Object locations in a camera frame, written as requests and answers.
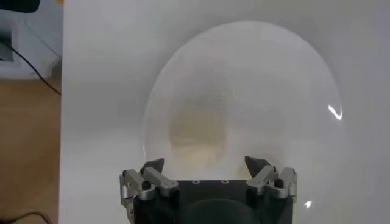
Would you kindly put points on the white round plate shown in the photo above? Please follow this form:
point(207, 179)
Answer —
point(259, 76)

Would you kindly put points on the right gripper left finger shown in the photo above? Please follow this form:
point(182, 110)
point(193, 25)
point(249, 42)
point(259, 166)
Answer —
point(152, 182)

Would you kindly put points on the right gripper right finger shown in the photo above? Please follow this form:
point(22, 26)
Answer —
point(268, 181)

